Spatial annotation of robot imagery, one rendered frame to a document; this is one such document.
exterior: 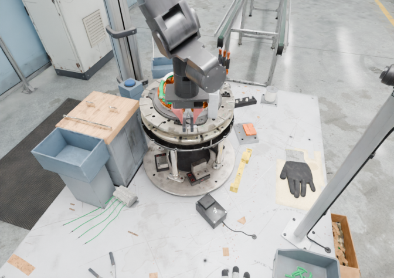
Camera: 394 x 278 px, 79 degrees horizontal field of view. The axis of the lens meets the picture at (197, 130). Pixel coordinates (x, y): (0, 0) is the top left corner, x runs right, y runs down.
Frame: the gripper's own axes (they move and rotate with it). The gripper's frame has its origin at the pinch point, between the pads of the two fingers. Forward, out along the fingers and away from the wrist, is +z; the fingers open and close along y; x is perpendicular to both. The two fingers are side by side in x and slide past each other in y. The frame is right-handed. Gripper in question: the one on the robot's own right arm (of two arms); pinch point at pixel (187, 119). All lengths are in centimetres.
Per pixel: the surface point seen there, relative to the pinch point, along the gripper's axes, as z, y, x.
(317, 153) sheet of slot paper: 38, 55, 18
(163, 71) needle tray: 11.1, -10.6, 42.8
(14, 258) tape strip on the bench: 38, -55, -20
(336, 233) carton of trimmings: 104, 87, 9
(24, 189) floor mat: 115, -126, 54
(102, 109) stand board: 9.8, -29.1, 16.9
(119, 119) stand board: 9.8, -22.6, 11.9
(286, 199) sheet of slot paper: 38, 36, -3
